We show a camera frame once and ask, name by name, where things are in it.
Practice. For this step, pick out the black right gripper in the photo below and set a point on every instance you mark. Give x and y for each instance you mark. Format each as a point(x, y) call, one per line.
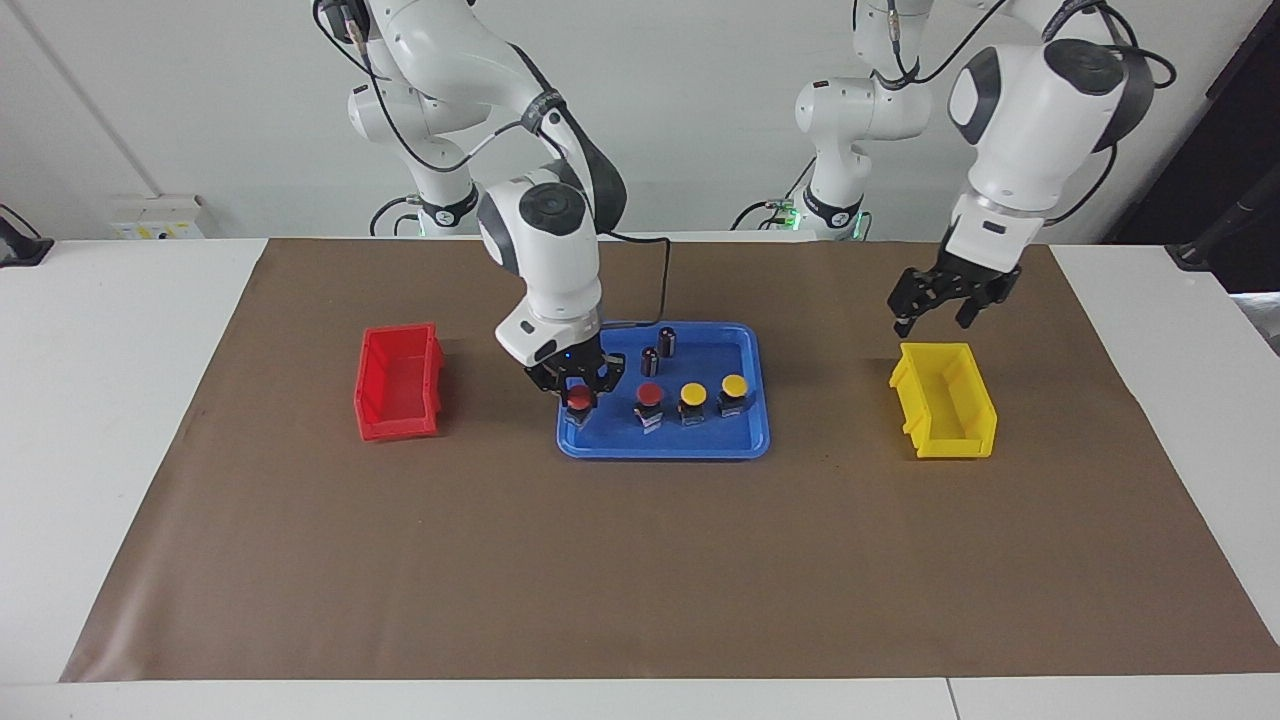
point(575, 365)

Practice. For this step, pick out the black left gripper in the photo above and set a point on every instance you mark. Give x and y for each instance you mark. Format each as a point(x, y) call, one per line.
point(955, 280)

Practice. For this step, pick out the red push button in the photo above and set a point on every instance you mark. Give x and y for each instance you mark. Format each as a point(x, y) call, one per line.
point(649, 395)
point(580, 400)

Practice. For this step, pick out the yellow push button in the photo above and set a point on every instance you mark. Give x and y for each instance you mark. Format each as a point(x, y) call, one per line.
point(734, 385)
point(692, 393)

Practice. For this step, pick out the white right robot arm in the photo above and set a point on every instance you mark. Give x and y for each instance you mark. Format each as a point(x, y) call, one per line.
point(545, 250)

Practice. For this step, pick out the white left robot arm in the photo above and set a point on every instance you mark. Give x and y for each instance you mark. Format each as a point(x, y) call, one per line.
point(1030, 120)

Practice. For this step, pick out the blue plastic tray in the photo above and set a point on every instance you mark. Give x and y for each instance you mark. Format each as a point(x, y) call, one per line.
point(610, 435)

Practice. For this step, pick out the black cylindrical capacitor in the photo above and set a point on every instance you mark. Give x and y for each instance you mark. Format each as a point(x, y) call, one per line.
point(650, 361)
point(667, 342)

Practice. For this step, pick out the yellow plastic bin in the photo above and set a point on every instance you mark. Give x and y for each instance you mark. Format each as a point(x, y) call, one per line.
point(950, 400)

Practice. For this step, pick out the red plastic bin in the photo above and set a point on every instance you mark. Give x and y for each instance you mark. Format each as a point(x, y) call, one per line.
point(400, 380)

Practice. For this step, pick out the brown paper table mat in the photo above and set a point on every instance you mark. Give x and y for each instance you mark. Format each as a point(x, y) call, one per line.
point(640, 560)

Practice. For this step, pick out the black stand pole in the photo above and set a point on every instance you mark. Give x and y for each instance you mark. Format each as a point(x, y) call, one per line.
point(1215, 240)

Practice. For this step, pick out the black partition panel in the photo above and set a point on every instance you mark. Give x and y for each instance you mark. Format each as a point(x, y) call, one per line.
point(1230, 130)

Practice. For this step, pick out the small black table device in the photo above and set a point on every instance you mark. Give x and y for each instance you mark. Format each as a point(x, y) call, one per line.
point(20, 248)

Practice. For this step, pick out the white wall socket box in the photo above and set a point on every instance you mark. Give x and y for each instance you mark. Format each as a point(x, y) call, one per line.
point(155, 215)

